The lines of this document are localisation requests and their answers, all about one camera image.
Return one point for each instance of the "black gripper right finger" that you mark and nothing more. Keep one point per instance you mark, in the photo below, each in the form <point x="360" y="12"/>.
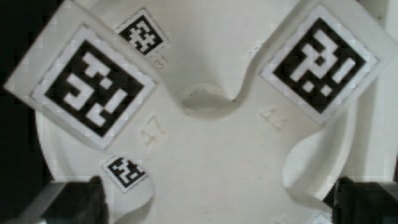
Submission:
<point x="364" y="202"/>

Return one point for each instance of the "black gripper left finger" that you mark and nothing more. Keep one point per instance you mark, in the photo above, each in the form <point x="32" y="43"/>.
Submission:
<point x="78" y="206"/>

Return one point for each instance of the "white cross-shaped table base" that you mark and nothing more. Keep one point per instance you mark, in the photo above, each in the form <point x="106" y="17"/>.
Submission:
<point x="85" y="77"/>

